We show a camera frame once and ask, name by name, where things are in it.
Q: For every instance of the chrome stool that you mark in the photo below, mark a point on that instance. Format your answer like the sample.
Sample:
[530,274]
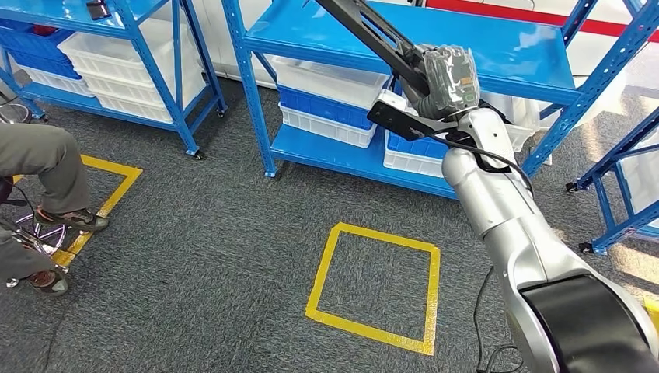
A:
[5,190]

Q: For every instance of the blue metal shelf rack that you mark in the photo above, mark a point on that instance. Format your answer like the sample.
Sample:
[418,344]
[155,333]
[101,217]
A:
[463,41]
[51,13]
[623,229]

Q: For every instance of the yellow floor tape square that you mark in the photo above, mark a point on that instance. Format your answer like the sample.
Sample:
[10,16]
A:
[386,240]
[110,166]

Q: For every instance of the white car red stripe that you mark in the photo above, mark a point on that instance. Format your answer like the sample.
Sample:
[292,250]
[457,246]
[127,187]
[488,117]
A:
[540,18]

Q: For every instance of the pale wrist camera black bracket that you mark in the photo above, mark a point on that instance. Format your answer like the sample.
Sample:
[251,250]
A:
[401,123]

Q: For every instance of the blue plastic crate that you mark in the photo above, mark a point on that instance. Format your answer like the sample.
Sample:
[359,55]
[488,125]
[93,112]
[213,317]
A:
[41,64]
[412,146]
[319,108]
[31,46]

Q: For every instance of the black plastic frame part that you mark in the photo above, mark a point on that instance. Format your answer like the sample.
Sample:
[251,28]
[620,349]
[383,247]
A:
[370,31]

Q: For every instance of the seated person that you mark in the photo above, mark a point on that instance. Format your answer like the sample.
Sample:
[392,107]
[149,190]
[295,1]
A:
[41,159]

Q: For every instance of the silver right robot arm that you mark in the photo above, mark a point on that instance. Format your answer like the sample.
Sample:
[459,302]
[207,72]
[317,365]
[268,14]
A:
[515,221]

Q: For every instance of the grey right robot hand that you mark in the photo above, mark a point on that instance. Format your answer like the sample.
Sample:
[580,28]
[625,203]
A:
[453,72]

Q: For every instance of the small black plastic part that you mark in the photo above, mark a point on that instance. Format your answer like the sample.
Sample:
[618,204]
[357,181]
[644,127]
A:
[98,9]

